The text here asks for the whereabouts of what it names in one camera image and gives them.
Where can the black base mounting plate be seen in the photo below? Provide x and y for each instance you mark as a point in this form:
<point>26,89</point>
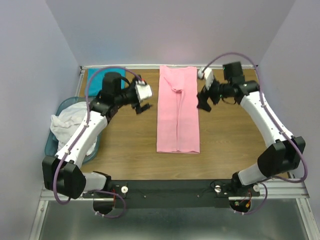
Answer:
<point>104,201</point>

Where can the white t-shirt in basket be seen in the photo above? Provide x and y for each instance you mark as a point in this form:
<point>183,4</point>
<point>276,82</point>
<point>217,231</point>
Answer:
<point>67,125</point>

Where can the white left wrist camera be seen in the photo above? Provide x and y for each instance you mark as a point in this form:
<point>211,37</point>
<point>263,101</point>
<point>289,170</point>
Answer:
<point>143,90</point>

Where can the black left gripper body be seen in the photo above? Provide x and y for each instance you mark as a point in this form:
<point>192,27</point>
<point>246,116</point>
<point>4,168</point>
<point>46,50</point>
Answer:
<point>128,97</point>

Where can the pink t-shirt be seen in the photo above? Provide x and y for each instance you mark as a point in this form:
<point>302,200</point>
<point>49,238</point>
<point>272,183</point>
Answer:
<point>178,128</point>

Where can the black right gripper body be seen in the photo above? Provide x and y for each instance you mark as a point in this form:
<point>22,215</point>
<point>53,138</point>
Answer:
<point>216,90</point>

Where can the folded teal t-shirt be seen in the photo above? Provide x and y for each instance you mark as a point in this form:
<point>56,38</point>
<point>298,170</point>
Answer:
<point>96,83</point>

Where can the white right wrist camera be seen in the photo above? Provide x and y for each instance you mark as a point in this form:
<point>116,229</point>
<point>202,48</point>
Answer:
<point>206,74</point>

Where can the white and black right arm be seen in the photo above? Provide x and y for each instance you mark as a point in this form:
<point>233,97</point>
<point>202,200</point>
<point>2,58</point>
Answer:
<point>283,149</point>

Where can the aluminium front rail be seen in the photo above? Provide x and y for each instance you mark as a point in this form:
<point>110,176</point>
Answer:
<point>221,188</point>

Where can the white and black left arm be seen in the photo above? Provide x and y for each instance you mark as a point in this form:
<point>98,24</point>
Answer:
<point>62,173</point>

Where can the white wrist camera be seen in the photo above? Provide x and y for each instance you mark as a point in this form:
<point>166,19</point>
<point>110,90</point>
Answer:
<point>143,90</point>
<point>206,74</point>

